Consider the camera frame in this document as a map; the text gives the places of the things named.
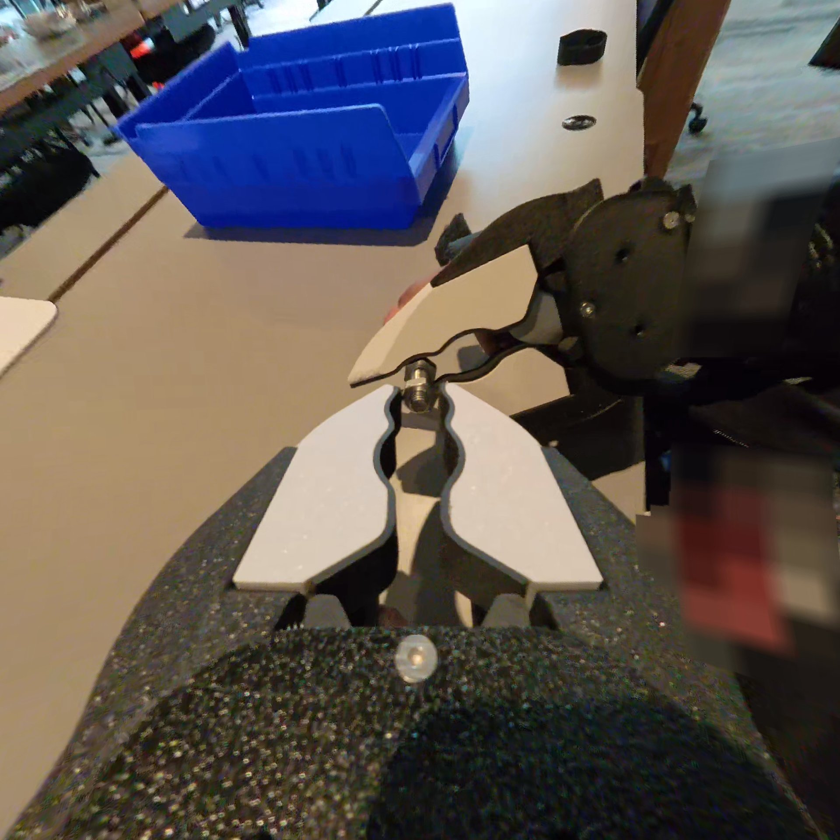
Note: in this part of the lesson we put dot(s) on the wooden desk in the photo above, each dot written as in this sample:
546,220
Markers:
53,53

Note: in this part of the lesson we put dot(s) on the silver metal bolt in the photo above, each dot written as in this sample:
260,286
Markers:
418,390

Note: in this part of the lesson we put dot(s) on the blue plastic storage bin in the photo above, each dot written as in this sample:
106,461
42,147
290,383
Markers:
276,171

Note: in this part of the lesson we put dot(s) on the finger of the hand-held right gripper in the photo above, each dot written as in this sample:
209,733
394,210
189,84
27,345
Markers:
453,309
505,352

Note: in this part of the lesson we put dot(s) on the round desk grommet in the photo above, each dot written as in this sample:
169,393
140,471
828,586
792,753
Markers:
578,124

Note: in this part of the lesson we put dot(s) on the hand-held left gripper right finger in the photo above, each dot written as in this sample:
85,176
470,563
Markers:
519,505

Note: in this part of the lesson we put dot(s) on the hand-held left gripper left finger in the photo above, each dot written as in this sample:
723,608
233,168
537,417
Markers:
322,505

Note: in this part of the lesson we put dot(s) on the wooden post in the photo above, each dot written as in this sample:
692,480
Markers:
683,66

